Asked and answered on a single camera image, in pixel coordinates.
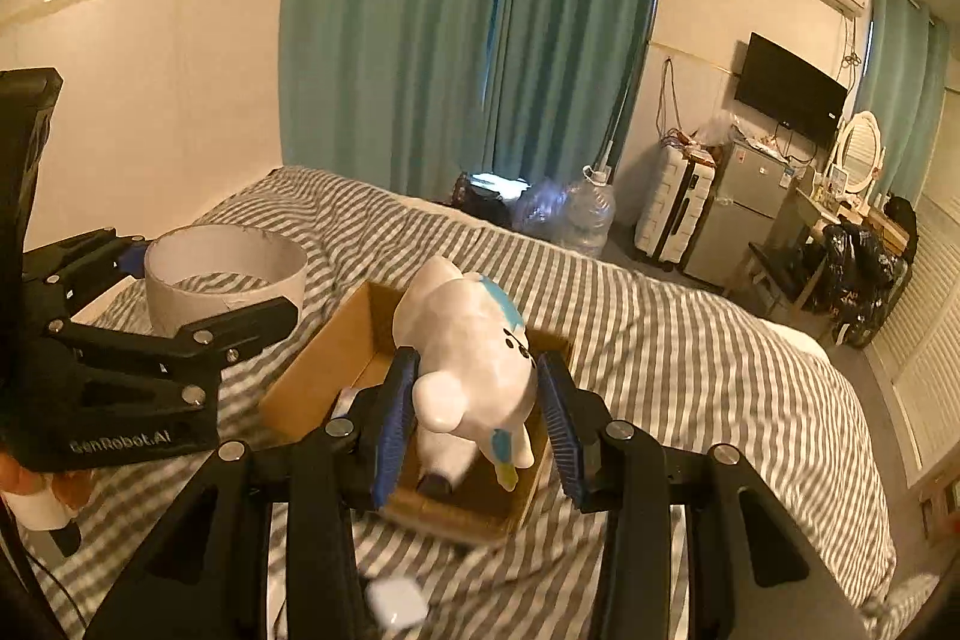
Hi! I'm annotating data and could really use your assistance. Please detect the white oval vanity mirror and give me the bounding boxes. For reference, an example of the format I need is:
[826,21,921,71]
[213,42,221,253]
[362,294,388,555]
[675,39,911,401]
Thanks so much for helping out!
[828,110,881,200]

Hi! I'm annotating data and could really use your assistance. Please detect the brown cardboard box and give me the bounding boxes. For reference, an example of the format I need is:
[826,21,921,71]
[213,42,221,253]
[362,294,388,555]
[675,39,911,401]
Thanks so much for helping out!
[259,280,577,543]

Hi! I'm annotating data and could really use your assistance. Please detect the wide teal curtain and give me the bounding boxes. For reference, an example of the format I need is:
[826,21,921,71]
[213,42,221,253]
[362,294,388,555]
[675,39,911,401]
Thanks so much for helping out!
[279,0,526,213]

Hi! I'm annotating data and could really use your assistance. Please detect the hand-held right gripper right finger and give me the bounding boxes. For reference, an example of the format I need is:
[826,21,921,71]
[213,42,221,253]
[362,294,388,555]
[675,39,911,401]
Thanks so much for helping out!
[534,351,857,640]

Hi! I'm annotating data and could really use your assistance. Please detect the white suitcase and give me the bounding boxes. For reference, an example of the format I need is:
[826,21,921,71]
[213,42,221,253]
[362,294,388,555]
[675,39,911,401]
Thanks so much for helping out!
[634,143,718,272]

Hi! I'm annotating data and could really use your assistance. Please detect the silver mini fridge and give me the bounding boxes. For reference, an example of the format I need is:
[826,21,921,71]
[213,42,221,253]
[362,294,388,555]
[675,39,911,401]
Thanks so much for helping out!
[684,136,800,293]

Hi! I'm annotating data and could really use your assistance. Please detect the hanging wall cable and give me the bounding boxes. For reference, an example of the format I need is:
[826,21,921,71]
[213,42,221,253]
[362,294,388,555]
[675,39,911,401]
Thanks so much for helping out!
[655,56,680,144]

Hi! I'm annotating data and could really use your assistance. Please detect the black wall television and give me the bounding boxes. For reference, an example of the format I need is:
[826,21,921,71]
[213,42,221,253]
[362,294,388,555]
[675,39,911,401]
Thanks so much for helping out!
[733,32,851,140]

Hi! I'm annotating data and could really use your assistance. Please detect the pile of black bags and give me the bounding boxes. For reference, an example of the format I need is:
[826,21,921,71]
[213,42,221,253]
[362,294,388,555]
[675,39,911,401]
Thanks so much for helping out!
[806,197,920,350]

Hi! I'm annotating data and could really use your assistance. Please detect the person's left hand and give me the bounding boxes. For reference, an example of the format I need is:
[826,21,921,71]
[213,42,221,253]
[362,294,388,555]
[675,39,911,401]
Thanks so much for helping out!
[0,448,92,512]

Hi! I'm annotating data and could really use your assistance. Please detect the dressing table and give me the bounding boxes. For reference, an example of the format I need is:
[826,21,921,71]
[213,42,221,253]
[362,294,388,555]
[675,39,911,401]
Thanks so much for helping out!
[795,178,910,258]

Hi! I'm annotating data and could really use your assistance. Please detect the clear plastic bag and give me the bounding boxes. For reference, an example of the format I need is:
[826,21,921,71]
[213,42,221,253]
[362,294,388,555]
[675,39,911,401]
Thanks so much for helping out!
[512,178,580,245]

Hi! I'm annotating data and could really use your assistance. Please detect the teal curtain beside air conditioner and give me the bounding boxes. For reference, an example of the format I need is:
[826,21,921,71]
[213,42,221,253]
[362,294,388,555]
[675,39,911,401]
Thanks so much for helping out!
[855,0,955,202]

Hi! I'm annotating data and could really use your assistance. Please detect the white louvred wardrobe doors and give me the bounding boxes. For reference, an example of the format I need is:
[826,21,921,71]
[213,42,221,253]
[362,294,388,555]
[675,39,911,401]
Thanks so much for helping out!
[862,85,960,487]

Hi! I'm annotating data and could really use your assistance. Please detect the white plush toy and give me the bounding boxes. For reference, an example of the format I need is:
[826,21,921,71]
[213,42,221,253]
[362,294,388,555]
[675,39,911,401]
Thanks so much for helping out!
[394,256,538,498]

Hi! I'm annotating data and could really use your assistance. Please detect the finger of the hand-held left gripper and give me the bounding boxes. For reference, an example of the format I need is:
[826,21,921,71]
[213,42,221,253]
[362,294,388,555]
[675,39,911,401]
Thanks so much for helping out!
[21,226,151,320]
[41,297,299,402]

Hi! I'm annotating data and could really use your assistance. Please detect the black cable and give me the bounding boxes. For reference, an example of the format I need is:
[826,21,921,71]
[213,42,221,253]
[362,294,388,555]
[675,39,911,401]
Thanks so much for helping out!
[0,520,85,633]

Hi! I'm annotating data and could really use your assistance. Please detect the grey chair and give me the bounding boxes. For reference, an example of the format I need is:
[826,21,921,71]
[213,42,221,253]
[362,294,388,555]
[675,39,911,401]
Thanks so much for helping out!
[724,190,827,320]

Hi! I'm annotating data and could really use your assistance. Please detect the small white case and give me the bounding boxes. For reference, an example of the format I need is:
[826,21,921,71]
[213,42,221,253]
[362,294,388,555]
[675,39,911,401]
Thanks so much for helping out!
[365,576,431,628]

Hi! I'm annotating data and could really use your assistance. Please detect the clear water jug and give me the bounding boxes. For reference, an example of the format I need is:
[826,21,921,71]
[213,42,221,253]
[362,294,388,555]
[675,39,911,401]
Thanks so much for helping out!
[559,163,618,259]

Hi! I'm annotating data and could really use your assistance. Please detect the grey striped bed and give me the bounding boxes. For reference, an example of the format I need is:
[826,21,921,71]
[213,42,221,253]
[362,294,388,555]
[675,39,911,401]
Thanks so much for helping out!
[15,163,899,640]

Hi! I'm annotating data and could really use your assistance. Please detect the white round paper tub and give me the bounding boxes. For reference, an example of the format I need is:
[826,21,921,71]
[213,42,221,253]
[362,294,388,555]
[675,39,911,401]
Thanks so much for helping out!
[144,224,308,336]

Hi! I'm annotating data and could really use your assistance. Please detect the narrow teal curtain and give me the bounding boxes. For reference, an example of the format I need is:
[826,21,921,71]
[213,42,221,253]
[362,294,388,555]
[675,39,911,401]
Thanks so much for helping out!
[487,0,673,215]

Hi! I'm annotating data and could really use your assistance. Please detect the black bag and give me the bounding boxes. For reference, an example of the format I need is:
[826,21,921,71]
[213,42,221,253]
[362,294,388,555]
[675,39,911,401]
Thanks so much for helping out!
[450,171,517,226]

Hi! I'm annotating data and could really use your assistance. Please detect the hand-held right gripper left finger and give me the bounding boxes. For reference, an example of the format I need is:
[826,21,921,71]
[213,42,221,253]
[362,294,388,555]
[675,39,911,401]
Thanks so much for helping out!
[79,346,422,640]

